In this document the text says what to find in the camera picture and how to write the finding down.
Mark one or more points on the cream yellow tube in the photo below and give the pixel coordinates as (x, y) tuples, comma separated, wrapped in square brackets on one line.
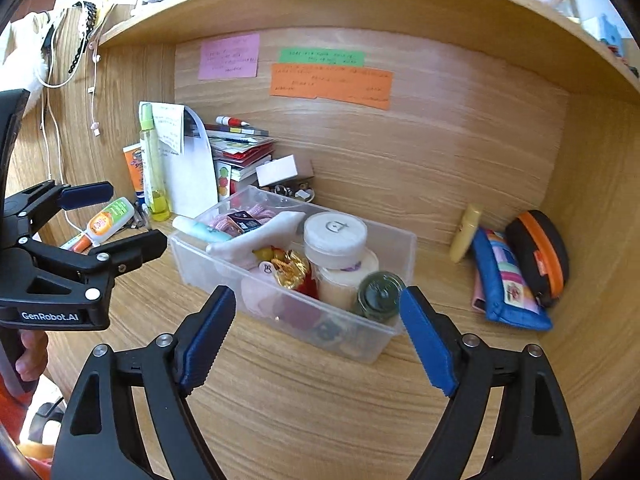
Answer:
[(465, 235)]

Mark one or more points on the orange sunscreen tube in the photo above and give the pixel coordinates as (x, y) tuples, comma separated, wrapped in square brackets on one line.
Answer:
[(134, 165)]

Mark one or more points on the wooden shelf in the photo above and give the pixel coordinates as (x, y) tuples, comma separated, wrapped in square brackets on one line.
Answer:
[(350, 5)]

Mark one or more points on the black beaded headband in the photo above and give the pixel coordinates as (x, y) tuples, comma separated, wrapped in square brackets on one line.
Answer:
[(85, 35)]

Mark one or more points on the pink earphones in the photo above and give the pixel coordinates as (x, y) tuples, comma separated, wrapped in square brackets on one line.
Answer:
[(93, 90)]

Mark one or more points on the white plush toy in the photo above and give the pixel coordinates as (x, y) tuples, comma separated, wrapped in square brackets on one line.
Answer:
[(22, 50)]

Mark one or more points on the pink sticky note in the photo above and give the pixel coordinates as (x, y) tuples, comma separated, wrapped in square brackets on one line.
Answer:
[(229, 57)]

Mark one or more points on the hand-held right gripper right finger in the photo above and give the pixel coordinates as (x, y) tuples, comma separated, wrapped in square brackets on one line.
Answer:
[(430, 340)]

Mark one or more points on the red white marker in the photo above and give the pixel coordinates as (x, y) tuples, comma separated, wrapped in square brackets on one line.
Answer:
[(232, 121)]

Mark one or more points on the person's left hand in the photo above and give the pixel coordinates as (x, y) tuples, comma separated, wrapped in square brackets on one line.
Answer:
[(32, 355)]

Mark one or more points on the handwritten white note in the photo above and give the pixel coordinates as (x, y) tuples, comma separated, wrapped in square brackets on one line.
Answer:
[(167, 127)]

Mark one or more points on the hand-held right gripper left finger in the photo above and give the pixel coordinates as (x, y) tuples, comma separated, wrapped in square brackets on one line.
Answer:
[(207, 340)]

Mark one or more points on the orange sticky note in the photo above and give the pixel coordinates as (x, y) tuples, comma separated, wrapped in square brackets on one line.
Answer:
[(330, 85)]

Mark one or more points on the yellow spray bottle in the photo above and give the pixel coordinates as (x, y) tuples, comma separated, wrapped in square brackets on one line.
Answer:
[(152, 170)]

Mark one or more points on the wooden desktop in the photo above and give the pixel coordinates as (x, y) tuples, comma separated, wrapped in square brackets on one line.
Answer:
[(325, 410)]

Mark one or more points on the orange white pen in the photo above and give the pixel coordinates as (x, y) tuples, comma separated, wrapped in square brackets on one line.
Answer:
[(75, 244)]

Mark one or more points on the pink round case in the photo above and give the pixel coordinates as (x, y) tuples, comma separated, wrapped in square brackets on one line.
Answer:
[(265, 295)]

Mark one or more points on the white round powder puff container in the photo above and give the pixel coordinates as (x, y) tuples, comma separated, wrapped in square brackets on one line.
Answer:
[(335, 240)]

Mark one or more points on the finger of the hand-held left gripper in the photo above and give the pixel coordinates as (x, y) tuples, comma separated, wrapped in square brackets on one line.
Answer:
[(87, 195), (140, 247)]

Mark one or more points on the light blue tube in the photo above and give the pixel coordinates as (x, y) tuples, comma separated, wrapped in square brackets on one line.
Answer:
[(207, 232)]

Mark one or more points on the black orange zip case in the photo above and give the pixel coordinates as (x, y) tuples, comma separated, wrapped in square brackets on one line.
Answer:
[(542, 250)]

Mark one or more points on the stack of colourful books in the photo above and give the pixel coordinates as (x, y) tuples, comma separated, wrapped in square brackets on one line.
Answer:
[(240, 155)]

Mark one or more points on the curled white paper sheet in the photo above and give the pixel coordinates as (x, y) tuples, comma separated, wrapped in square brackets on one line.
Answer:
[(195, 180)]

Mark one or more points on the dark green glass jar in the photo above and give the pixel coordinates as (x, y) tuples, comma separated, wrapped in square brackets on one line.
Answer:
[(380, 295)]

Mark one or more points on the small white orange-green tube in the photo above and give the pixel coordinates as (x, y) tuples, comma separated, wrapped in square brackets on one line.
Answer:
[(107, 220)]

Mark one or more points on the person's left forearm orange sleeve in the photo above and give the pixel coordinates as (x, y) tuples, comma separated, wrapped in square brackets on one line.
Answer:
[(10, 405)]

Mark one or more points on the blue zip pouch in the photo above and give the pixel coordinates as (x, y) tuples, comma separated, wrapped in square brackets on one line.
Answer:
[(510, 285)]

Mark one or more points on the white cardboard box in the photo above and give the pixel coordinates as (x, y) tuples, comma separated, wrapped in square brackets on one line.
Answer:
[(277, 170)]

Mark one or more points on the beige tub with lid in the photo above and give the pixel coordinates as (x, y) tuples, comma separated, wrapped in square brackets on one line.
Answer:
[(340, 285)]

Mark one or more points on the clear plastic storage box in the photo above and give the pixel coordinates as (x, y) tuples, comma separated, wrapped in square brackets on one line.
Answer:
[(300, 332)]

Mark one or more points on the green sticky note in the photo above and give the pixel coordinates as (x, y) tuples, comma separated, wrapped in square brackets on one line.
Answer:
[(320, 57)]

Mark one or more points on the pink wallet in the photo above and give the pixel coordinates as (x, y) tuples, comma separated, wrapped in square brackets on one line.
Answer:
[(477, 300)]

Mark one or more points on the blue white box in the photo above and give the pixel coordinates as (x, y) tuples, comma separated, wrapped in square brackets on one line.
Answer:
[(605, 32)]

